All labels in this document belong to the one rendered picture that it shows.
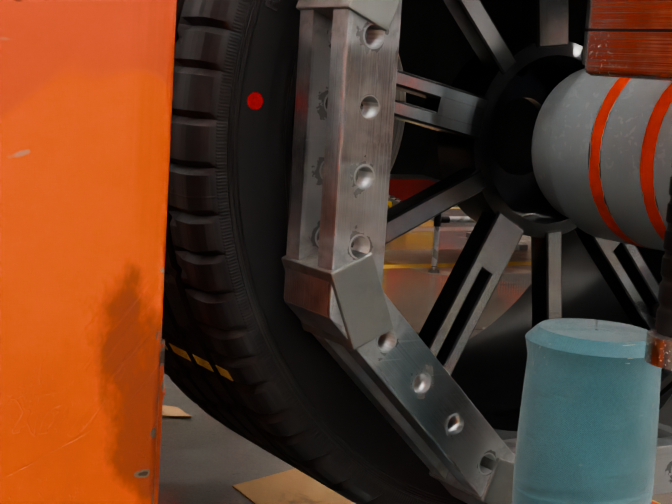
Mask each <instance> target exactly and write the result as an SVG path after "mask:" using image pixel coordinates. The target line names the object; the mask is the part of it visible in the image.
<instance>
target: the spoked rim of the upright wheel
mask: <svg viewBox="0 0 672 504"><path fill-rule="evenodd" d="M443 1H444V2H445V4H446V6H447V7H448V9H449V11H450V12H451V14H452V15H453V17H454V19H455V20H456V22H457V24H458V25H459V27H460V29H461V30H462V32H463V33H464V35H465V37H466V38H467V40H468V42H469V43H470V45H471V46H472V48H473V50H474V51H475V53H476V55H475V56H473V57H472V58H471V59H470V60H469V61H468V62H467V63H466V64H465V66H464V67H463V68H462V69H461V70H460V72H459V73H458V75H457V76H456V78H455V79H454V81H453V83H452V84H451V86H449V85H446V84H442V83H439V82H436V81H433V80H430V79H426V78H423V77H420V76H417V75H414V74H411V73H407V72H404V71H401V70H398V69H397V81H396V90H400V91H403V92H406V93H410V94H413V95H416V96H420V97H423V98H426V99H425V103H424V108H423V107H420V106H416V105H413V104H410V103H406V102H403V101H400V100H396V99H395V110H394V119H397V120H401V121H404V122H408V123H411V124H415V125H418V126H422V127H425V128H429V129H432V130H436V131H438V134H437V150H438V159H439V165H440V169H441V173H442V177H443V179H442V180H441V181H439V182H437V183H435V184H433V185H431V186H429V187H428V188H426V189H424V190H422V191H420V192H418V193H417V194H415V195H413V196H411V197H409V198H407V199H405V200H404V201H402V202H400V203H398V204H396V205H394V206H393V207H391V208H389V209H388V210H387V224H386V239H385V244H387V243H389V242H391V241H393V240H394V239H396V238H398V237H400V236H402V235H403V234H405V233H407V232H409V231H411V230H412V229H414V228H416V227H418V226H420V225H421V224H423V223H425V222H427V221H429V220H430V219H432V218H434V217H436V216H438V215H439V214H441V213H443V212H445V211H447V210H448V209H450V208H452V207H454V206H456V205H458V206H459V208H460V209H461V210H462V211H463V212H464V213H465V214H466V215H467V216H469V217H470V218H471V219H473V220H474V221H476V222H477V223H476V225H475V227H474V229H473V231H472V232H471V234H470V236H469V238H468V240H467V242H466V244H465V246H464V248H463V250H462V252H461V254H460V256H459V257H458V259H457V261H456V263H455V265H454V267H453V269H452V271H451V273H450V275H449V277H448V279H447V281H446V283H445V284H444V286H443V288H442V290H441V292H440V294H439V296H438V298H437V300H436V302H435V304H434V306H433V308H432V309H431V311H430V313H429V315H428V317H427V319H426V321H425V323H424V325H423V327H422V329H421V331H420V333H419V335H418V336H419V337H420V338H421V339H422V341H423V342H424V343H425V344H426V346H427V347H428V348H429V349H430V351H431V352H432V353H433V354H434V356H435V357H436V358H437V359H438V361H439V362H440V363H441V364H442V366H443V367H444V368H445V369H446V371H447V372H448V373H449V374H450V375H451V377H452V378H453V379H454V380H455V382H456V383H457V384H458V385H459V387H460V388H461V389H462V390H463V392H464V393H465V394H466V395H467V397H468V398H469V399H470V400H471V402H472V403H473V404H474V405H475V407H476V408H477V409H478V410H479V412H480V413H481V414H482V415H483V417H484V418H485V419H486V420H487V422H488V423H489V424H490V425H491V427H492V428H493V429H494V430H495V432H496V433H497V434H498V435H499V437H500V438H501V439H502V440H506V439H514V438H517V431H518V423H519V415H520V407H521V400H522V392H523V384H524V377H525V369H526V362H527V346H526V338H525V335H526V333H527V332H528V331H530V330H531V329H532V328H533V327H535V326H536V325H537V324H538V323H540V322H542V321H544V320H549V319H557V318H583V319H596V320H605V321H612V322H619V323H624V324H629V325H633V326H637V327H641V328H644V329H647V330H651V329H656V327H655V322H656V318H655V317H653V316H652V315H651V308H652V306H653V305H654V304H656V303H658V304H660V303H659V301H658V292H659V284H660V282H661V281H662V276H661V274H660V273H661V263H662V257H663V256H664V254H665V251H661V250H653V249H648V248H643V247H639V246H635V245H631V244H626V243H621V242H617V241H612V240H607V239H602V238H598V237H594V236H592V235H590V234H587V233H585V232H584V231H582V230H581V229H579V228H578V227H577V226H576V225H575V224H574V223H573V222H572V221H571V220H570V219H569V218H568V217H566V216H564V215H562V214H561V213H559V212H558V211H557V210H555V209H554V208H553V207H552V206H551V205H550V203H549V202H548V201H547V199H546V198H545V197H544V195H543V194H542V192H541V190H540V188H539V186H538V184H537V181H536V178H535V175H534V171H533V165H531V166H529V167H528V168H527V169H526V170H524V171H522V172H520V173H516V174H510V173H508V172H506V171H505V170H504V169H502V168H501V167H500V165H499V164H498V163H497V161H496V159H495V157H494V154H493V151H492V145H491V134H492V128H493V124H494V121H495V119H496V117H497V115H498V113H499V112H500V110H501V109H502V108H503V107H504V106H505V105H506V104H507V103H508V102H510V101H512V100H514V99H516V98H521V97H522V98H525V99H527V100H529V101H530V102H531V103H532V104H534V106H535V107H536V108H537V110H538V111H540V109H541V107H542V105H543V103H544V102H545V100H546V98H547V97H548V95H549V94H550V93H551V91H552V90H553V89H554V88H555V87H556V86H557V85H558V84H559V83H560V82H561V81H562V80H564V79H565V78H566V77H568V76H569V75H571V74H572V73H574V72H576V71H578V70H581V69H584V68H585V65H583V64H582V55H583V44H584V33H585V31H584V28H585V22H586V11H587V0H573V1H574V4H575V6H576V9H577V12H578V15H579V19H580V22H581V26H582V29H583V35H582V37H581V39H580V41H579V43H578V44H576V43H573V42H570V41H569V0H522V39H511V40H504V39H503V37H502V35H501V34H500V32H499V30H498V29H497V27H496V25H495V23H494V22H493V20H492V18H491V17H490V15H489V13H488V12H487V10H486V8H485V7H484V5H483V3H482V2H481V0H443ZM518 72H519V73H518ZM517 73H518V74H517ZM516 74H517V75H516ZM522 235H526V236H530V237H531V285H530V286H529V287H528V288H527V289H526V291H525V292H524V293H523V294H522V295H521V296H520V297H519V299H518V300H517V301H516V302H515V303H514V304H513V305H512V306H511V307H510V308H509V309H508V310H507V311H506V312H505V313H504V314H503V315H501V316H500V317H499V318H498V319H497V320H495V321H494V322H493V323H492V324H491V325H489V326H488V327H487V328H485V329H484V330H483V331H481V332H480V333H478V334H477V335H475V336H474V337H472V338H471V339H469V338H470V336H471V335H472V333H473V331H474V329H475V327H476V325H477V323H478V321H479V319H480V317H481V315H482V313H483V311H484V309H485V307H486V305H487V303H488V301H489V299H490V297H491V296H492V294H493V292H494V290H495V288H496V286H497V284H498V282H499V280H500V278H501V276H502V274H503V272H504V270H505V268H506V266H507V264H508V262H509V260H510V258H511V257H512V255H513V253H514V251H515V249H516V247H517V245H518V243H519V241H520V239H521V237H522Z"/></svg>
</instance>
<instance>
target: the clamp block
mask: <svg viewBox="0 0 672 504"><path fill-rule="evenodd" d="M584 31H586V32H588V36H587V47H586V58H585V72H586V73H588V74H590V75H591V76H605V77H618V78H632V79H646V80H666V81H672V0H591V3H590V14H589V25H588V28H584Z"/></svg>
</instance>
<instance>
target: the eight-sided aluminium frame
mask: <svg viewBox="0 0 672 504"><path fill-rule="evenodd" d="M296 8H297V9H298V10H300V28H299V45H298V62H297V79H296V96H295V113H294V130H293V147H292V164H291V182H290V199H289V216H288V233H287V250H286V255H285V256H283V257H282V258H281V260H282V263H283V266H284V269H285V284H284V301H285V303H286V304H287V305H288V306H289V308H290V309H291V310H292V311H293V312H294V313H295V315H296V316H297V317H298V318H299V319H300V321H301V324H302V327H303V329H304V330H305V331H308V332H310V333H312V334H313V335H314V337H315V338H316V339H317V340H318V341H319V342H320V343H321V345H322V346H323V347H324V348H325V349H326V350H327V352H328V353H329V354H330V355H331V356H332V357H333V359H334V360H335V361H336V362H337V363H338V364H339V366H340V367H341V368H342V369H343V370H344V371H345V372H346V374H347V375H348V376H349V377H350V378H351V379H352V381H353V382H354V383H355V384H356V385H357V386H358V388H359V389H360V390H361V391H362V392H363V393H364V394H365V396H366V397H367V398H368V399H369V400H370V401H371V403H372V404H373V405H374V406H375V407H376V408H377V410H378V411H379V412H380V413H381V414H382V415H383V416H384V418H385V419H386V420H387V421H388V422H389V423H390V425H391V426H392V427H393V428H394V429H395V430H396V432H397V433H398V434H399V435H400V436H401V437H402V439H403V440H404V441H405V442H406V443H407V444H408V445H409V447H410V448H411V449H412V450H413V451H414V452H415V454H416V455H417V456H418V457H419V458H420V459H421V461H422V462H423V463H424V464H425V465H426V466H427V467H428V469H429V470H430V472H429V475H430V476H431V477H433V478H435V479H437V480H439V481H440V483H441V484H442V485H443V486H444V487H445V488H446V490H447V491H448V492H449V493H450V494H451V495H452V496H453V497H455V498H457V499H459V500H461V501H463V502H465V503H467V504H512V489H513V473H514V462H515V451H516V440H517V438H514V439H506V440H502V439H501V438H500V437H499V435H498V434H497V433H496V432H495V430H494V429H493V428H492V427H491V425H490V424H489V423H488V422H487V420H486V419H485V418H484V417H483V415H482V414H481V413H480V412H479V410H478V409H477V408H476V407H475V405H474V404H473V403H472V402H471V400H470V399H469V398H468V397H467V395H466V394H465V393H464V392H463V390H462V389H461V388H460V387H459V385H458V384H457V383H456V382H455V380H454V379H453V378H452V377H451V375H450V374H449V373H448V372H447V371H446V369H445V368H444V367H443V366H442V364H441V363H440V362H439V361H438V359H437V358H436V357H435V356H434V354H433V353H432V352H431V351H430V349H429V348H428V347H427V346H426V344H425V343H424V342H423V341H422V339H421V338H420V337H419V336H418V334H417V333H416V332H415V331H414V329H413V328H412V327H411V326H410V324H409V323H408V322H407V321H406V319H405V318H404V317H403V316H402V314H401V313H400V312H399V311H398V309H397V308H396V307H395V306H394V304H393V303H392V302H391V301H390V299H389V298H388V297H387V296H386V294H385V293H384V291H383V288H382V281H383V267H384V253H385V239H386V224H387V210H388V196H389V181H390V167H391V153H392V138H393V124H394V110H395V95H396V81H397V67H398V52H399V38H400V24H401V9H402V0H298V3H297V5H296ZM330 30H332V39H331V40H330ZM366 31H367V34H368V37H367V41H366V40H365V32H366ZM327 97H328V104H327V109H326V106H325V102H326V99H327ZM361 102H363V109H362V111H360V105H361ZM323 165H324V168H323V175H321V169H322V166H323ZM357 172H358V179H357V181H356V179H355V177H356V173H357ZM319 231H320V232H319ZM318 233H319V240H317V235H318ZM353 241H354V245H353V248H352V247H351V245H352V242H353ZM669 492H672V395H671V396H670V397H669V399H668V400H667V401H666V403H665V404H664V405H663V407H662V408H661V409H660V411H659V421H658V437H657V454H656V464H655V474H654V484H653V494H652V495H658V494H663V493H669Z"/></svg>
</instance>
